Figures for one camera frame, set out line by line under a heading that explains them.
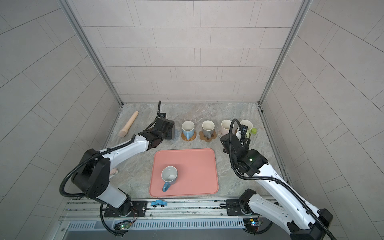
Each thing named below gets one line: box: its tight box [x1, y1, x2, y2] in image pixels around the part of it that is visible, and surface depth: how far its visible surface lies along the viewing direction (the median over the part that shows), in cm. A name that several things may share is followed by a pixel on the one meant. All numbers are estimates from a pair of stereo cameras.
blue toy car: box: [150, 199, 168, 208], surface depth 73 cm
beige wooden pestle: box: [119, 110, 139, 138], surface depth 102 cm
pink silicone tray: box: [149, 148, 219, 197], surface depth 82 cm
